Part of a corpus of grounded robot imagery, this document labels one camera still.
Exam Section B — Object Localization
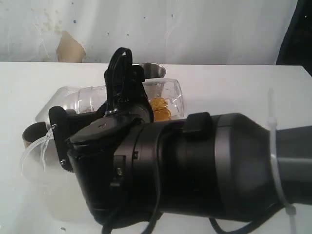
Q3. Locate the clear plastic shaker lid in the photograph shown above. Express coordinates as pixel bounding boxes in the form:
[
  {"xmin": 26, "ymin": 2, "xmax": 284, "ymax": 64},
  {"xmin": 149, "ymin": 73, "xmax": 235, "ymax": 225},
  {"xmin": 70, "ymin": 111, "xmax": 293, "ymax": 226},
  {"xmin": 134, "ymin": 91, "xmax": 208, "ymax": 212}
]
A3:
[{"xmin": 61, "ymin": 86, "xmax": 106, "ymax": 114}]

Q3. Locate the small brown gold cup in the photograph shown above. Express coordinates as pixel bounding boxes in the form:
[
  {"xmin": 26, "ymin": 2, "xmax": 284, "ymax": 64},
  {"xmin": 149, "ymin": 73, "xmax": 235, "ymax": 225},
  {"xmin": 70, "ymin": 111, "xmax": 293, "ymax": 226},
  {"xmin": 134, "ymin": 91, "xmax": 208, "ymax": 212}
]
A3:
[{"xmin": 22, "ymin": 121, "xmax": 48, "ymax": 148}]

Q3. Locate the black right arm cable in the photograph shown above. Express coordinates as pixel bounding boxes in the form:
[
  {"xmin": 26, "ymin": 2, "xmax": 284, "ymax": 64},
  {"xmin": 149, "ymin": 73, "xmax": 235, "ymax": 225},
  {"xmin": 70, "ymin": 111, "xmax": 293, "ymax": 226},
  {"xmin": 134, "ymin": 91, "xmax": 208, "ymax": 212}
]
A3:
[{"xmin": 101, "ymin": 46, "xmax": 312, "ymax": 234}]

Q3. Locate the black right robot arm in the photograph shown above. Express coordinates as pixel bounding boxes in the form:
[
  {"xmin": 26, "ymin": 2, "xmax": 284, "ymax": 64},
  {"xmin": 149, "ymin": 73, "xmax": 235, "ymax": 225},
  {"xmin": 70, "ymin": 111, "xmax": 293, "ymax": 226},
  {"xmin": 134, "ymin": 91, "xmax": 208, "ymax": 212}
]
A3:
[{"xmin": 49, "ymin": 65, "xmax": 312, "ymax": 233}]

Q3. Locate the large translucent plastic container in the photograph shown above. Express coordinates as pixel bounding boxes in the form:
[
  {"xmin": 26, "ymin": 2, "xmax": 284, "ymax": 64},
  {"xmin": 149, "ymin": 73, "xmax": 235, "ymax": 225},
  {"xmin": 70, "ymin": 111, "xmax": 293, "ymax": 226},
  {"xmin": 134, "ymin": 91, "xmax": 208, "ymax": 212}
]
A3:
[{"xmin": 20, "ymin": 137, "xmax": 94, "ymax": 224}]

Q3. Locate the dark curtain at right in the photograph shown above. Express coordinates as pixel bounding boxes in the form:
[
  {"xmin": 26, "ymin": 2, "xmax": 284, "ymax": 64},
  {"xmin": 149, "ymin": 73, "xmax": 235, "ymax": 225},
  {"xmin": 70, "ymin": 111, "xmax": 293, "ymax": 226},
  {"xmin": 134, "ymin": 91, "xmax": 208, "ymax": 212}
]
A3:
[{"xmin": 276, "ymin": 0, "xmax": 312, "ymax": 74}]

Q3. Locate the white rectangular plastic tray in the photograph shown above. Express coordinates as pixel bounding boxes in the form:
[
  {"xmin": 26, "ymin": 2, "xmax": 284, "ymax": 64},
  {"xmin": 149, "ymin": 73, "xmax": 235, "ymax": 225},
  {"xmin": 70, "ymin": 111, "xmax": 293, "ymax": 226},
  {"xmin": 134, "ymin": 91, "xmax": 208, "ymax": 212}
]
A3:
[{"xmin": 35, "ymin": 86, "xmax": 79, "ymax": 122}]

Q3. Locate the stainless steel cup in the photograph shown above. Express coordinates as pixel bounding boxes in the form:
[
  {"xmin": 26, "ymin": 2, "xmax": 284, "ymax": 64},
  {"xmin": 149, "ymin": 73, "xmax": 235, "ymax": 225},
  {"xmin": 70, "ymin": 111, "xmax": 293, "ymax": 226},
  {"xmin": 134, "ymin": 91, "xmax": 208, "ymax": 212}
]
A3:
[{"xmin": 139, "ymin": 62, "xmax": 166, "ymax": 79}]

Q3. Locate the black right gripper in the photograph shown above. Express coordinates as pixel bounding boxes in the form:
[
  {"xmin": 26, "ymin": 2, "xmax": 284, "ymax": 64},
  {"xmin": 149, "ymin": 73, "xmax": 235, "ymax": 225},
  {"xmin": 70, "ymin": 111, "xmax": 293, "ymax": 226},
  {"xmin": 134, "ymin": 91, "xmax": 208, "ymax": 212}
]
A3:
[{"xmin": 48, "ymin": 64, "xmax": 154, "ymax": 172}]

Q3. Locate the clear plastic shaker tumbler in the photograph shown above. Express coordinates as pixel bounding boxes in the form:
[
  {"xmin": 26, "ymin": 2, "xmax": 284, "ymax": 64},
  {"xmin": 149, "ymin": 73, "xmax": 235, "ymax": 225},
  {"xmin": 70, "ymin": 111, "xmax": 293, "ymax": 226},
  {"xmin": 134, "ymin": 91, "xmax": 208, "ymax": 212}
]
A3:
[{"xmin": 143, "ymin": 78, "xmax": 185, "ymax": 120}]

